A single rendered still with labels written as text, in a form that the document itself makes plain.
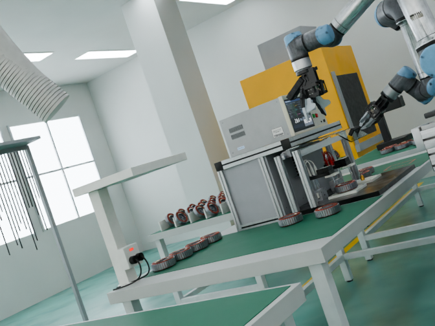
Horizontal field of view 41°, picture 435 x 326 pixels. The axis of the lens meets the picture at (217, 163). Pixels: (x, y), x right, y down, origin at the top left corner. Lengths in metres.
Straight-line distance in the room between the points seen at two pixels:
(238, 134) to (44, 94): 1.00
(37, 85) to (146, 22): 4.67
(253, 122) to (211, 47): 6.53
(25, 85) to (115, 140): 8.30
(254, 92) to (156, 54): 1.24
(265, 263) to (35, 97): 1.22
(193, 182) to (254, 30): 3.00
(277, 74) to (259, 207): 4.07
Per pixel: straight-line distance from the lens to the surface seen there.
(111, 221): 2.51
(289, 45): 2.37
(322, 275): 1.98
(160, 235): 4.51
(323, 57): 6.58
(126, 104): 10.56
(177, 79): 6.93
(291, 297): 1.51
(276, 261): 2.00
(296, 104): 2.98
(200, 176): 6.93
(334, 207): 2.49
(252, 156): 2.82
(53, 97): 2.58
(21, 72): 2.61
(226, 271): 2.11
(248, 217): 2.92
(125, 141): 10.70
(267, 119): 2.91
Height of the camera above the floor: 1.12
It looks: level
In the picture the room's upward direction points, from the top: 19 degrees counter-clockwise
